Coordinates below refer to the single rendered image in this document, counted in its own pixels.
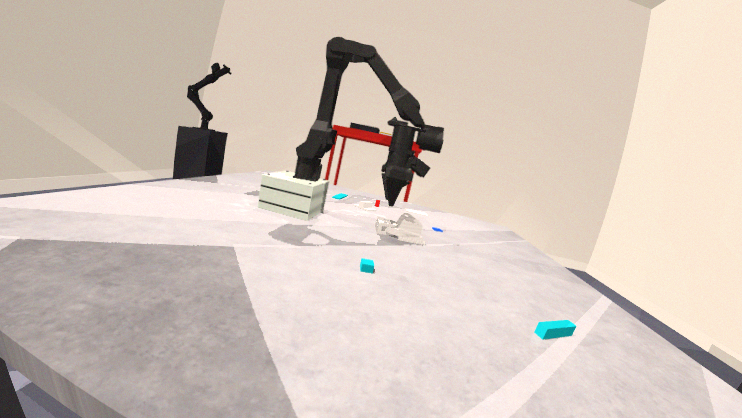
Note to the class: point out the small cyan cube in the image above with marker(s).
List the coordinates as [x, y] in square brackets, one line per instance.
[366, 265]

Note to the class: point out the teal rectangular block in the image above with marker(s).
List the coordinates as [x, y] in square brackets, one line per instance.
[555, 329]

